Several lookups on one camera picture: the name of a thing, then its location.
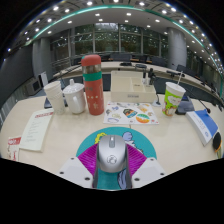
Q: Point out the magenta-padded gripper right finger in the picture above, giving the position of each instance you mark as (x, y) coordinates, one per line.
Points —
(148, 170)

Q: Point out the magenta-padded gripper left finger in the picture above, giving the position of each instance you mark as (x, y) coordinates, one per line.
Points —
(73, 170)

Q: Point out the silver computer mouse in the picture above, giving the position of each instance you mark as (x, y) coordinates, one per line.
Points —
(112, 153)

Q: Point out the round teal cartoon mouse pad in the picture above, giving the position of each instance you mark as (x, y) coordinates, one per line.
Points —
(140, 138)

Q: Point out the white printed card, red header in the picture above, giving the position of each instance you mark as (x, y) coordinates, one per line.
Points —
(36, 130)

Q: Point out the colourful sticker sheet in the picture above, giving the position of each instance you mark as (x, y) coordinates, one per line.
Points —
(131, 113)

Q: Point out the red and white leaflet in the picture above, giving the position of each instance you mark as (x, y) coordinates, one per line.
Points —
(14, 146)

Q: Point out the blue and white book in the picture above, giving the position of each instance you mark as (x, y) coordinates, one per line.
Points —
(204, 125)

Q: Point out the white lidded mug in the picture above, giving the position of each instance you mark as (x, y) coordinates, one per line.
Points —
(75, 98)

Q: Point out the stack of white paper cups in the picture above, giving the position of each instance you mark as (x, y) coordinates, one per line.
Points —
(56, 98)

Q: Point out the green cartoon paper cup with straw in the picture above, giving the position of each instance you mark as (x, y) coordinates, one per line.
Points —
(172, 100)

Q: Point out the black handheld microphone, yellow band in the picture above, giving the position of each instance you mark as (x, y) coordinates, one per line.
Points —
(217, 141)

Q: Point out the red bottle with green band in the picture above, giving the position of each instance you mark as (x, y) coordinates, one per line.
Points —
(93, 90)

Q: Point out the beige compartment box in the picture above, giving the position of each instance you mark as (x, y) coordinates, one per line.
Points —
(131, 88)

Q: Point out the white floor appliance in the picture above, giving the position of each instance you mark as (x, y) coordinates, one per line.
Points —
(33, 87)

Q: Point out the long curved conference desk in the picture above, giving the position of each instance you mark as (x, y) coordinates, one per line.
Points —
(115, 66)

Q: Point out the dark conference chairs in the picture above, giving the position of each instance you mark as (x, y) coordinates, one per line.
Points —
(121, 56)

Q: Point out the ceiling lights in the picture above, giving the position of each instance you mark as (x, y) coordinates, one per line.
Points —
(126, 14)

